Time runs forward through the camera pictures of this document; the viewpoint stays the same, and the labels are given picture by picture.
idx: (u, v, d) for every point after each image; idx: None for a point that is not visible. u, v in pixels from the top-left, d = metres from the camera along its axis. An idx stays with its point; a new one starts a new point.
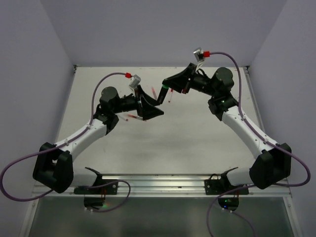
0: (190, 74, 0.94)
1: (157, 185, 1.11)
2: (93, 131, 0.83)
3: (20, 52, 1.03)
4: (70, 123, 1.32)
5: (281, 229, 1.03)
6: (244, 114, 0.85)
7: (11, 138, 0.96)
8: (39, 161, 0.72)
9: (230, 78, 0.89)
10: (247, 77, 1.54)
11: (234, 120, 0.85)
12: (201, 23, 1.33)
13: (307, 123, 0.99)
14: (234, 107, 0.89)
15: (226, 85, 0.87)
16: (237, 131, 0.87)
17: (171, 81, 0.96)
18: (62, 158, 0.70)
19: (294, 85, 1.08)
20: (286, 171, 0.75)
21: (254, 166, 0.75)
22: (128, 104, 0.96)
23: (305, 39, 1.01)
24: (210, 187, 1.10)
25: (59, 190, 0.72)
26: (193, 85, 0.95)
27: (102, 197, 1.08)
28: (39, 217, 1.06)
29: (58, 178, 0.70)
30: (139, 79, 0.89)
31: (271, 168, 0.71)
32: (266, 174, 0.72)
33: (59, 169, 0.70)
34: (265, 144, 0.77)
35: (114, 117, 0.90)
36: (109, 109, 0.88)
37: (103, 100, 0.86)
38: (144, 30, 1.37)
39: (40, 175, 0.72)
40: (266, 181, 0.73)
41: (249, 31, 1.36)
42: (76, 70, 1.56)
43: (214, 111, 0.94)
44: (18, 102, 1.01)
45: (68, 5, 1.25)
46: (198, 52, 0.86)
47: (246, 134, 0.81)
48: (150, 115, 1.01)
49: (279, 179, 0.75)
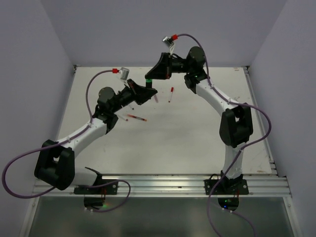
0: (168, 59, 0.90)
1: (157, 185, 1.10)
2: (94, 129, 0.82)
3: (19, 51, 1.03)
4: (70, 123, 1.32)
5: (281, 229, 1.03)
6: (213, 83, 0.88)
7: (11, 136, 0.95)
8: (41, 158, 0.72)
9: (202, 54, 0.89)
10: (247, 77, 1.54)
11: (204, 90, 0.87)
12: (201, 24, 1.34)
13: (307, 122, 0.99)
14: (204, 80, 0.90)
15: (200, 61, 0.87)
16: (208, 99, 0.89)
17: (153, 71, 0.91)
18: (64, 154, 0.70)
19: (294, 84, 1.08)
20: (249, 127, 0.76)
21: (221, 126, 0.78)
22: (125, 99, 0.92)
23: (305, 38, 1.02)
24: (210, 187, 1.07)
25: (60, 187, 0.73)
26: (174, 67, 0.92)
27: (102, 197, 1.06)
28: (39, 217, 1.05)
29: (59, 175, 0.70)
30: (128, 70, 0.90)
31: (234, 123, 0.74)
32: (230, 129, 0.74)
33: (61, 165, 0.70)
34: (229, 104, 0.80)
35: (112, 115, 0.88)
36: (107, 109, 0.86)
37: (101, 101, 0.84)
38: (144, 30, 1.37)
39: (42, 171, 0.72)
40: (231, 138, 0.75)
41: (248, 31, 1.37)
42: (76, 70, 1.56)
43: (189, 85, 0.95)
44: (18, 101, 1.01)
45: (69, 5, 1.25)
46: (167, 38, 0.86)
47: (214, 99, 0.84)
48: (149, 97, 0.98)
49: (244, 136, 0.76)
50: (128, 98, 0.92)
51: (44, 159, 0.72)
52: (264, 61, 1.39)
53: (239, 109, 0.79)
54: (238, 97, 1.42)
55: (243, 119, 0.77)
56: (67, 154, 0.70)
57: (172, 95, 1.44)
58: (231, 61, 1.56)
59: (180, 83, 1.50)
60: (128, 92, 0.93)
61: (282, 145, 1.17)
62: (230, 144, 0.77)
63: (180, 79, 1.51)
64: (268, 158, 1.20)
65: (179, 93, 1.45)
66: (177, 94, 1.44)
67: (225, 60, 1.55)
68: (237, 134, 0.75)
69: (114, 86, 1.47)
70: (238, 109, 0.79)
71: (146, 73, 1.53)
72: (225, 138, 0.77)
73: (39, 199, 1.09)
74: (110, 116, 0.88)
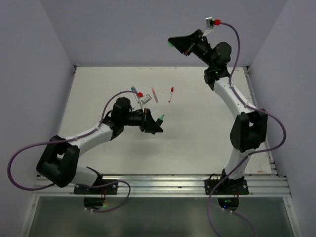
0: (197, 38, 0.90)
1: (157, 185, 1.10)
2: (100, 133, 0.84)
3: (20, 52, 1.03)
4: (69, 123, 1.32)
5: (281, 230, 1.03)
6: (233, 84, 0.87)
7: (11, 136, 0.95)
8: (47, 153, 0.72)
9: (228, 53, 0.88)
10: (247, 77, 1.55)
11: (222, 88, 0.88)
12: (200, 25, 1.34)
13: (307, 122, 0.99)
14: (224, 78, 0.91)
15: (223, 59, 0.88)
16: (225, 98, 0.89)
17: (178, 41, 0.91)
18: (70, 151, 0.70)
19: (294, 84, 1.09)
20: (263, 134, 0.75)
21: (234, 128, 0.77)
22: (134, 121, 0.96)
23: (304, 38, 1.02)
24: (210, 187, 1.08)
25: (61, 184, 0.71)
26: (197, 49, 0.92)
27: (102, 197, 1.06)
28: (39, 217, 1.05)
29: (62, 171, 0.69)
30: (150, 98, 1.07)
31: (247, 128, 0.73)
32: (243, 133, 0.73)
33: (65, 161, 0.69)
34: (245, 108, 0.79)
35: (121, 125, 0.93)
36: (118, 118, 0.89)
37: (117, 107, 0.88)
38: (145, 30, 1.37)
39: (45, 166, 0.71)
40: (242, 142, 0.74)
41: (248, 32, 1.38)
42: (76, 70, 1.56)
43: (206, 78, 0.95)
44: (18, 101, 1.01)
45: (69, 6, 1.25)
46: (210, 19, 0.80)
47: (231, 99, 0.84)
48: (152, 130, 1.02)
49: (256, 142, 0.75)
50: (137, 122, 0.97)
51: (50, 154, 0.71)
52: (264, 62, 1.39)
53: (255, 114, 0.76)
54: None
55: (257, 125, 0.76)
56: (72, 151, 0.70)
57: (172, 95, 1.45)
58: (230, 61, 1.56)
59: (180, 83, 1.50)
60: (139, 115, 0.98)
61: (282, 144, 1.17)
62: (239, 148, 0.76)
63: (180, 79, 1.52)
64: (268, 158, 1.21)
65: (179, 93, 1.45)
66: (177, 94, 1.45)
67: None
68: (250, 139, 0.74)
69: (114, 86, 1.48)
70: (254, 114, 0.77)
71: (146, 73, 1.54)
72: (236, 140, 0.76)
73: (39, 199, 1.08)
74: (118, 125, 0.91)
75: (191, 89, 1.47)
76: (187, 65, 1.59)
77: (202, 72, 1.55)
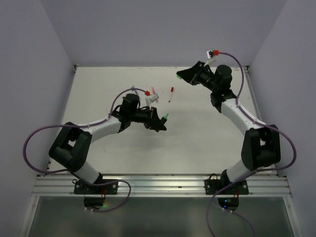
0: (199, 67, 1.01)
1: (157, 185, 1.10)
2: (110, 123, 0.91)
3: (19, 52, 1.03)
4: (69, 123, 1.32)
5: (282, 229, 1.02)
6: (239, 103, 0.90)
7: (11, 136, 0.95)
8: (60, 139, 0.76)
9: (230, 74, 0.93)
10: (247, 77, 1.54)
11: (230, 108, 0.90)
12: (200, 24, 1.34)
13: (307, 122, 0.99)
14: (231, 99, 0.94)
15: (225, 78, 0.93)
16: (233, 119, 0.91)
17: (183, 72, 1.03)
18: (83, 137, 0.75)
19: (294, 84, 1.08)
20: (276, 152, 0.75)
21: (244, 146, 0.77)
22: (139, 116, 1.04)
23: (305, 38, 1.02)
24: (210, 187, 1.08)
25: (72, 169, 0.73)
26: (200, 77, 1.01)
27: (102, 197, 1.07)
28: (39, 217, 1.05)
29: (74, 155, 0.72)
30: (157, 97, 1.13)
31: (258, 144, 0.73)
32: (254, 150, 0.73)
33: (78, 145, 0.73)
34: (254, 124, 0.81)
35: (128, 119, 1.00)
36: (126, 111, 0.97)
37: (126, 100, 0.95)
38: (144, 30, 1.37)
39: (57, 150, 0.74)
40: (254, 161, 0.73)
41: (248, 32, 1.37)
42: (76, 70, 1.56)
43: (214, 103, 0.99)
44: (18, 100, 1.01)
45: (69, 5, 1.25)
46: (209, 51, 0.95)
47: (239, 118, 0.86)
48: (157, 128, 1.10)
49: (268, 161, 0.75)
50: (142, 117, 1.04)
51: (63, 140, 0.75)
52: (264, 62, 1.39)
53: (266, 131, 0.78)
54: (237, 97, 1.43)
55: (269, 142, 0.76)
56: (85, 137, 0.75)
57: (172, 95, 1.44)
58: (230, 61, 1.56)
59: (180, 83, 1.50)
60: (146, 112, 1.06)
61: (282, 144, 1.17)
62: (251, 168, 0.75)
63: (179, 79, 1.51)
64: None
65: (179, 93, 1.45)
66: (177, 94, 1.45)
67: (225, 60, 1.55)
68: (262, 157, 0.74)
69: (114, 86, 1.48)
70: (265, 131, 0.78)
71: (145, 73, 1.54)
72: (247, 160, 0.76)
73: (39, 199, 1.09)
74: (126, 119, 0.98)
75: (191, 89, 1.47)
76: (187, 65, 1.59)
77: None
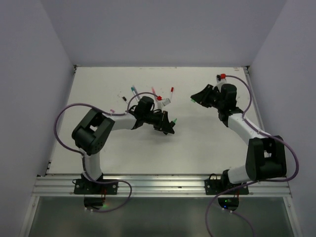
0: (207, 90, 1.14)
1: (157, 185, 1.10)
2: (127, 118, 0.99)
3: (19, 52, 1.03)
4: (69, 123, 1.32)
5: (282, 230, 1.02)
6: (245, 116, 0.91)
7: (11, 136, 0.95)
8: (84, 121, 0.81)
9: (234, 90, 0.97)
10: (247, 77, 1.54)
11: (235, 120, 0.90)
12: (201, 24, 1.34)
13: (307, 122, 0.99)
14: (238, 113, 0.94)
15: (229, 94, 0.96)
16: (239, 131, 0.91)
17: (196, 96, 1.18)
18: (107, 122, 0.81)
19: (295, 84, 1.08)
20: (282, 164, 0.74)
21: (248, 157, 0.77)
22: (152, 118, 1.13)
23: (305, 38, 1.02)
24: (210, 187, 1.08)
25: (92, 150, 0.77)
26: (208, 98, 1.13)
27: (102, 197, 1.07)
28: (39, 217, 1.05)
29: (98, 137, 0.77)
30: (169, 100, 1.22)
31: (261, 155, 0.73)
32: (257, 161, 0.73)
33: (102, 129, 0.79)
34: (258, 134, 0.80)
35: (141, 119, 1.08)
36: (140, 111, 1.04)
37: (142, 102, 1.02)
38: (144, 30, 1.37)
39: (81, 131, 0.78)
40: (257, 172, 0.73)
41: (248, 32, 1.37)
42: (76, 70, 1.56)
43: (221, 118, 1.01)
44: (18, 101, 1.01)
45: (69, 6, 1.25)
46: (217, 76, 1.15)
47: (244, 129, 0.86)
48: (166, 130, 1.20)
49: (273, 172, 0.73)
50: (154, 119, 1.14)
51: (87, 122, 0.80)
52: (264, 62, 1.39)
53: (270, 142, 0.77)
54: (238, 97, 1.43)
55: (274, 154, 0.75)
56: (109, 122, 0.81)
57: (172, 95, 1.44)
58: (230, 61, 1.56)
59: (180, 83, 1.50)
60: (157, 115, 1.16)
61: None
62: (254, 178, 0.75)
63: (180, 79, 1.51)
64: None
65: (179, 93, 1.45)
66: (177, 94, 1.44)
67: (225, 60, 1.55)
68: (266, 169, 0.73)
69: (114, 86, 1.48)
70: (269, 142, 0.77)
71: (145, 73, 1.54)
72: (251, 171, 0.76)
73: (39, 199, 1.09)
74: (139, 118, 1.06)
75: (191, 89, 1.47)
76: (187, 65, 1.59)
77: (202, 72, 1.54)
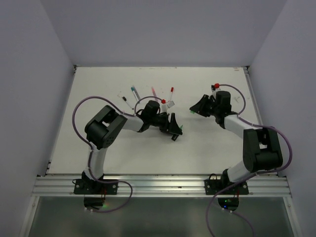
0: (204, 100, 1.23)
1: (157, 185, 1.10)
2: (137, 119, 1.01)
3: (19, 52, 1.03)
4: (68, 123, 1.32)
5: (282, 230, 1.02)
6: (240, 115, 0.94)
7: (11, 136, 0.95)
8: (98, 116, 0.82)
9: (228, 94, 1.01)
10: (247, 77, 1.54)
11: (231, 118, 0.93)
12: (201, 24, 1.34)
13: (307, 122, 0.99)
14: (233, 115, 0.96)
15: (223, 98, 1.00)
16: (235, 130, 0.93)
17: (194, 106, 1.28)
18: (121, 119, 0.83)
19: (294, 84, 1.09)
20: (277, 152, 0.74)
21: (245, 149, 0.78)
22: (158, 121, 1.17)
23: (304, 39, 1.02)
24: (210, 187, 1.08)
25: (102, 144, 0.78)
26: (205, 107, 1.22)
27: (102, 197, 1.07)
28: (39, 217, 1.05)
29: (110, 132, 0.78)
30: (172, 103, 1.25)
31: (256, 144, 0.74)
32: (253, 150, 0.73)
33: (115, 124, 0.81)
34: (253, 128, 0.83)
35: (147, 122, 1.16)
36: (147, 114, 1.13)
37: (148, 106, 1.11)
38: (144, 31, 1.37)
39: (95, 125, 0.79)
40: (254, 160, 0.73)
41: (248, 32, 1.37)
42: (76, 70, 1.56)
43: (219, 122, 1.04)
44: (18, 101, 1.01)
45: (69, 6, 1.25)
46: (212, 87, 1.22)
47: (239, 126, 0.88)
48: (174, 131, 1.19)
49: (270, 161, 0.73)
50: (160, 121, 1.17)
51: (101, 117, 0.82)
52: (264, 62, 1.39)
53: (265, 135, 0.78)
54: (237, 97, 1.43)
55: (269, 143, 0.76)
56: (123, 119, 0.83)
57: (172, 95, 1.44)
58: (230, 61, 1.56)
59: (180, 83, 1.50)
60: (163, 117, 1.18)
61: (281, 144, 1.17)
62: (252, 168, 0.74)
63: (180, 79, 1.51)
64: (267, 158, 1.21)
65: (179, 94, 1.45)
66: (177, 94, 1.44)
67: (225, 60, 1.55)
68: (261, 158, 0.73)
69: (114, 86, 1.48)
70: (264, 135, 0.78)
71: (146, 73, 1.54)
72: (249, 161, 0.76)
73: (39, 199, 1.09)
74: (145, 122, 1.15)
75: (191, 89, 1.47)
76: (187, 65, 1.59)
77: (202, 72, 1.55)
